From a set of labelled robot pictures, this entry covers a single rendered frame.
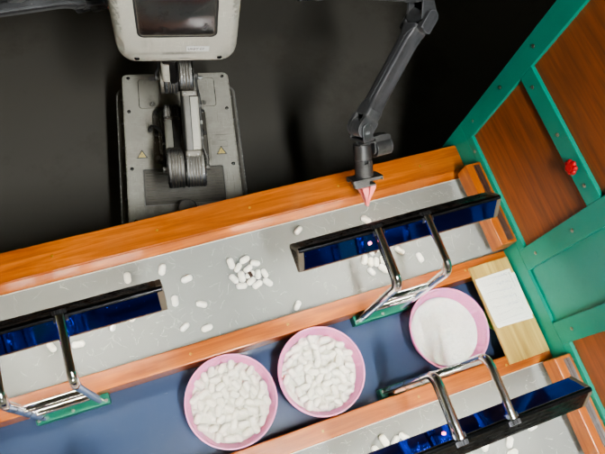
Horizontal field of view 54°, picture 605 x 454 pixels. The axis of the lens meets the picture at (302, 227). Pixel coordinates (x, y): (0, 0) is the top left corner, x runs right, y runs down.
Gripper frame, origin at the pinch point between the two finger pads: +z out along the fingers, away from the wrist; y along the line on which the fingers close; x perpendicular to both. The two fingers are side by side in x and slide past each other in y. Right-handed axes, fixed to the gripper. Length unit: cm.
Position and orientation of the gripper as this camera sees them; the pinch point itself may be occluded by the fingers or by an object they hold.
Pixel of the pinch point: (366, 203)
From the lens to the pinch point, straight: 191.1
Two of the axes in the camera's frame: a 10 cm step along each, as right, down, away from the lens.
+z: 1.2, 9.3, 3.6
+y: 9.4, -2.2, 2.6
